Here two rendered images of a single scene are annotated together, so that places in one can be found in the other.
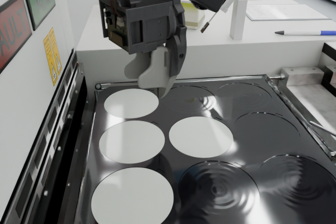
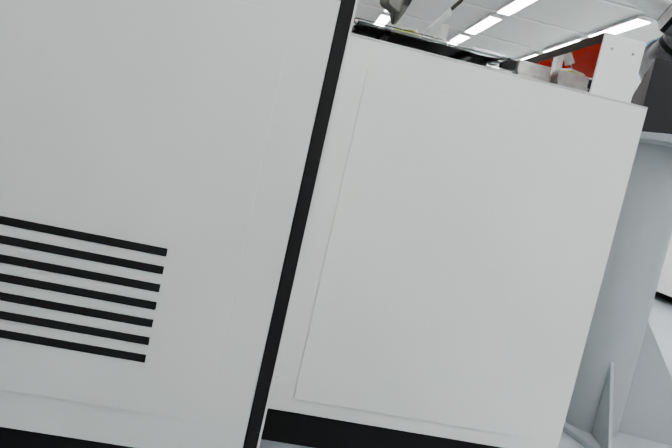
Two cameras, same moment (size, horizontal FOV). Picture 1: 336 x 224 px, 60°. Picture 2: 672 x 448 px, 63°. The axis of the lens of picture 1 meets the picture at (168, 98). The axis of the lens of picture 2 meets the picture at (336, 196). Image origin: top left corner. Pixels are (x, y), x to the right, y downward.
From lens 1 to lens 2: 1.26 m
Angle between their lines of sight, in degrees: 28
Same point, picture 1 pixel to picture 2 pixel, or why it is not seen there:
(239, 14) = (442, 33)
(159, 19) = not seen: outside the picture
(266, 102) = not seen: hidden behind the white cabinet
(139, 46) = not seen: outside the picture
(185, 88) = not seen: hidden behind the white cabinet
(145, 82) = (392, 1)
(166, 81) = (401, 8)
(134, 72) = (384, 3)
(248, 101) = not seen: hidden behind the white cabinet
